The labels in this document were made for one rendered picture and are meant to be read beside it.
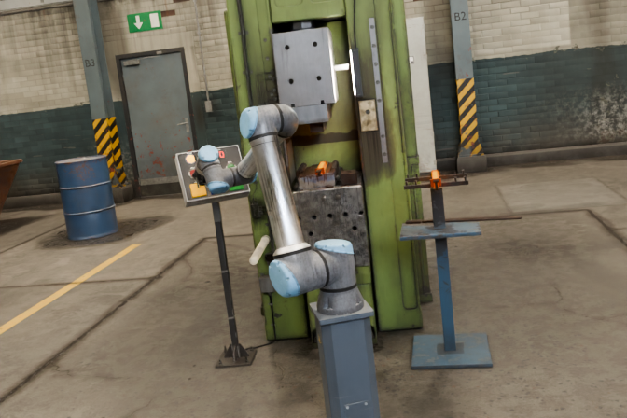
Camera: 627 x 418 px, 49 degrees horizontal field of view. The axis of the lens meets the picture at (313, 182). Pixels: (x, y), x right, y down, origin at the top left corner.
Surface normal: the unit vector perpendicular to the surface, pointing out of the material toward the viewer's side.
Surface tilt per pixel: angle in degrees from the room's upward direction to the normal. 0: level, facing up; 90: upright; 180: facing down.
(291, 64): 90
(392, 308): 90
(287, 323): 90
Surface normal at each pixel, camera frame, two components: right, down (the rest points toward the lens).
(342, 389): 0.18, 0.13
